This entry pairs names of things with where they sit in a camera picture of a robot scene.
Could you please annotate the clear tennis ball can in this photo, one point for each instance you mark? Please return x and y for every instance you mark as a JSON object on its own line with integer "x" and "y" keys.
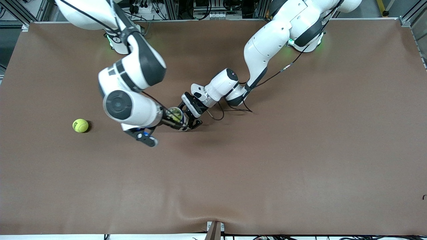
{"x": 169, "y": 113}

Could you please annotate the aluminium table frame rail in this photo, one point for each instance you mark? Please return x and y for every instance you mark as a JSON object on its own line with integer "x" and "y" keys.
{"x": 217, "y": 20}

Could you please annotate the white connector strip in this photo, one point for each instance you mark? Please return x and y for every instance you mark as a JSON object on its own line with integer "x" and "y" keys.
{"x": 218, "y": 15}

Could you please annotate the yellow tennis ball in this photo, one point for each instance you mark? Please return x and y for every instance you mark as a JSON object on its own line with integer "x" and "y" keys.
{"x": 80, "y": 125}
{"x": 175, "y": 116}

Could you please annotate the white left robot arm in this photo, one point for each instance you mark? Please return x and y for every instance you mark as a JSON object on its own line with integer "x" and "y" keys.
{"x": 267, "y": 43}

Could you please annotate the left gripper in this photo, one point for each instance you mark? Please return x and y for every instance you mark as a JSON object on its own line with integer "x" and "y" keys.
{"x": 196, "y": 107}

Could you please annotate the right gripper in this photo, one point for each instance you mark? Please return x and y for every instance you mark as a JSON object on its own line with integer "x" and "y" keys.
{"x": 167, "y": 119}

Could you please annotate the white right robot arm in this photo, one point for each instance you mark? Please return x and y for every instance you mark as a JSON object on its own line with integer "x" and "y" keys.
{"x": 143, "y": 110}

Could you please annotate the yellow bar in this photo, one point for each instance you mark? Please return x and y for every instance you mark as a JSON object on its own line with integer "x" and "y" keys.
{"x": 382, "y": 6}

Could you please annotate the brown table mat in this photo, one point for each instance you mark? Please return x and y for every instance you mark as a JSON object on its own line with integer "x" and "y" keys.
{"x": 213, "y": 183}

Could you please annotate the white power strip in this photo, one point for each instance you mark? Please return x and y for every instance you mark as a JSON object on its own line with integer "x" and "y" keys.
{"x": 143, "y": 8}

